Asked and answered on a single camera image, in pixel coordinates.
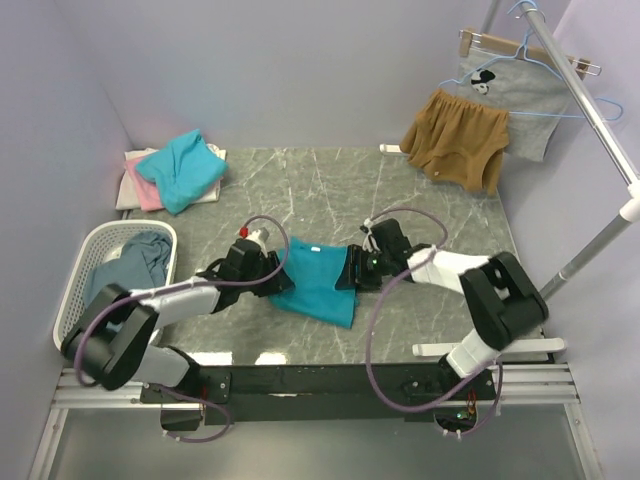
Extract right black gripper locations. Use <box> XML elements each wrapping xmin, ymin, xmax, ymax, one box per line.
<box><xmin>334</xmin><ymin>243</ymin><xmax>392</xmax><ymax>293</ymax></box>

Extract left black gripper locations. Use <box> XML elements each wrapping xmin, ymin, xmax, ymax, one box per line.
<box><xmin>238</xmin><ymin>249</ymin><xmax>295</xmax><ymax>297</ymax></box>

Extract teal t shirt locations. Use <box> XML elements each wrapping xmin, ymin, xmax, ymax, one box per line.
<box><xmin>269</xmin><ymin>237</ymin><xmax>357</xmax><ymax>329</ymax></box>

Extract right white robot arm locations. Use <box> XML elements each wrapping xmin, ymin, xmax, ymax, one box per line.
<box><xmin>335</xmin><ymin>218</ymin><xmax>549</xmax><ymax>399</ymax></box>

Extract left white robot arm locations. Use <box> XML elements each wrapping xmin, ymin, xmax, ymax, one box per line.
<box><xmin>60</xmin><ymin>235</ymin><xmax>294</xmax><ymax>402</ymax></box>

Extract grey-blue t shirt in basket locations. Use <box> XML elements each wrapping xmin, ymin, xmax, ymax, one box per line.
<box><xmin>83</xmin><ymin>231</ymin><xmax>173</xmax><ymax>306</ymax></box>

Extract folded cyan t shirt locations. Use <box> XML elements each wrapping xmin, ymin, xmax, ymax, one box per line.
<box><xmin>135</xmin><ymin>129</ymin><xmax>228</xmax><ymax>215</ymax></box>

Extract folded pink t shirt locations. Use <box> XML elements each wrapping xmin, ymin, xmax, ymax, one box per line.
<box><xmin>125</xmin><ymin>155</ymin><xmax>164</xmax><ymax>211</ymax></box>

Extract folded white t shirt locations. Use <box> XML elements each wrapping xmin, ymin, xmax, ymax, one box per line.
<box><xmin>115</xmin><ymin>144</ymin><xmax>227</xmax><ymax>211</ymax></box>

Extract white laundry basket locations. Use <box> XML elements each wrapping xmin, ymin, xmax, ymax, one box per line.
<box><xmin>52</xmin><ymin>219</ymin><xmax>178</xmax><ymax>350</ymax></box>

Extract brown shorts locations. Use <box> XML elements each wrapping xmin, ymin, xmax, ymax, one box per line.
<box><xmin>399</xmin><ymin>88</ymin><xmax>509</xmax><ymax>196</ymax></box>

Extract grey panda cloth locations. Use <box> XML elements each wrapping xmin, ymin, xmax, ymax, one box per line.
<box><xmin>457</xmin><ymin>49</ymin><xmax>572</xmax><ymax>162</ymax></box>

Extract wooden clip hanger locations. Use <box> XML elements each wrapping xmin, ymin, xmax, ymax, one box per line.
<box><xmin>459</xmin><ymin>28</ymin><xmax>602</xmax><ymax>79</ymax></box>

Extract metal clothes rack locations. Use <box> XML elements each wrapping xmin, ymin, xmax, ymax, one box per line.
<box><xmin>378</xmin><ymin>0</ymin><xmax>640</xmax><ymax>358</ymax></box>

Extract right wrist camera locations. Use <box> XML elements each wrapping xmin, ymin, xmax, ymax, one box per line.
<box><xmin>360</xmin><ymin>218</ymin><xmax>379</xmax><ymax>253</ymax></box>

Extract aluminium rail frame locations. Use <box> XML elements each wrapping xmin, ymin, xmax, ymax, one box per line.
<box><xmin>28</xmin><ymin>364</ymin><xmax>604</xmax><ymax>479</ymax></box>

